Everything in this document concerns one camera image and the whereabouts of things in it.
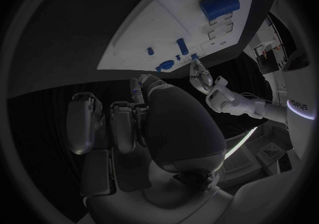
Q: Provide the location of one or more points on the blue slim cylinder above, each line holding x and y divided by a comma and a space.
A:
182, 46

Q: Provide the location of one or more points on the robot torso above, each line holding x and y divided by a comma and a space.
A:
299, 98

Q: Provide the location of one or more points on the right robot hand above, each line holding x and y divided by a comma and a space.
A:
179, 120

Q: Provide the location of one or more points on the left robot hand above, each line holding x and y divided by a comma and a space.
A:
199, 77

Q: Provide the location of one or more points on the glowing light bar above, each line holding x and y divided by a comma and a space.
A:
240, 141

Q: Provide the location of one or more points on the blue square plug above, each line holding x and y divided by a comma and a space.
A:
193, 56

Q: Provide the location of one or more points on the blue gear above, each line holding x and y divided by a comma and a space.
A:
165, 65

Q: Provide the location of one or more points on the blue short peg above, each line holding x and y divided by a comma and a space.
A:
150, 51

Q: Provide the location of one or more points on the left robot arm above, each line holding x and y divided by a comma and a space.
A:
239, 104

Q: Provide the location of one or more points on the blue small plug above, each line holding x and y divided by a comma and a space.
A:
178, 57

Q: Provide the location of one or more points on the blue large cylinder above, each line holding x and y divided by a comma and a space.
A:
219, 5

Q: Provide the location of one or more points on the white task board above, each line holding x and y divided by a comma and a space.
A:
174, 28

